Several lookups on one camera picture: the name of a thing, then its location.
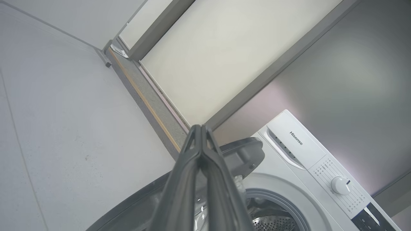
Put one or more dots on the white front-load washing machine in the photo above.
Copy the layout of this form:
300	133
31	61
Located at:
282	179

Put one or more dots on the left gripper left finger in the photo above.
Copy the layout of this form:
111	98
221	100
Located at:
179	199

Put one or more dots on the white control knob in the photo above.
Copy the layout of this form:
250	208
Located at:
340	185

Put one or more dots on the white detergent drawer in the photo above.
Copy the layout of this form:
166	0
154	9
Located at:
305	150

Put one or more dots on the black display panel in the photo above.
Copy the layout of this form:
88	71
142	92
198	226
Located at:
369	221

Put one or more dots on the grey wall pillar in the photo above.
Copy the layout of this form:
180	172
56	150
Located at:
160	29

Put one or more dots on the steel washing drum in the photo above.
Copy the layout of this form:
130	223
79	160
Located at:
269	223

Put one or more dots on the wooden floor strip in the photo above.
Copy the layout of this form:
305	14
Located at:
144	102

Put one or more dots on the dark round washing machine door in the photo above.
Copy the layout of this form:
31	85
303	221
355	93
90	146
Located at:
237	154

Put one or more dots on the grey rubber door gasket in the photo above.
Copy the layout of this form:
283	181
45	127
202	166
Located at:
289	205

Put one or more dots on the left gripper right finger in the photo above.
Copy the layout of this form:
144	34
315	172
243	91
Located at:
224	199

